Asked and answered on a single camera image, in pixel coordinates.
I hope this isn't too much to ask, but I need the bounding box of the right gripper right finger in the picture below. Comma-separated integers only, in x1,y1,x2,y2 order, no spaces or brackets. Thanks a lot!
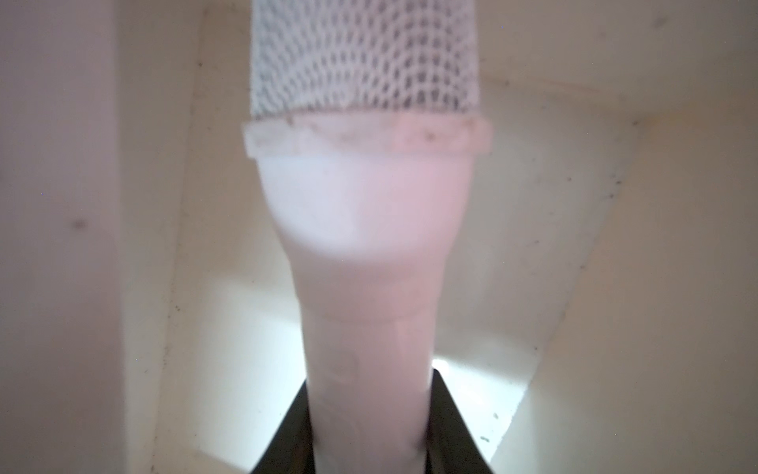
426,369,493,474

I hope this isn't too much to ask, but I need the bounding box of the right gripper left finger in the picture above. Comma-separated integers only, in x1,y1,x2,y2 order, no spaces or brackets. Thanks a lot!
251,383,316,474

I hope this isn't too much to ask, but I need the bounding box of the white plastic drawer cabinet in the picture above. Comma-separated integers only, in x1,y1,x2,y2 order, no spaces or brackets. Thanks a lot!
1,1,206,473

